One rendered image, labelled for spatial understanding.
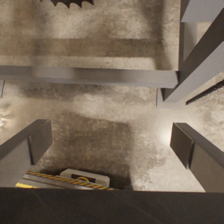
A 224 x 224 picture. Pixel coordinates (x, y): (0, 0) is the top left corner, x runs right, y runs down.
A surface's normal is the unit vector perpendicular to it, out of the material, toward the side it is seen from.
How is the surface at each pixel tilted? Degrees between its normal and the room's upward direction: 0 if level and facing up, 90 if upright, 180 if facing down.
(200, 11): 90
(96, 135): 0
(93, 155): 0
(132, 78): 0
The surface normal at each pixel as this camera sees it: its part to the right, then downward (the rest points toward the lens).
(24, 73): -0.13, -0.13
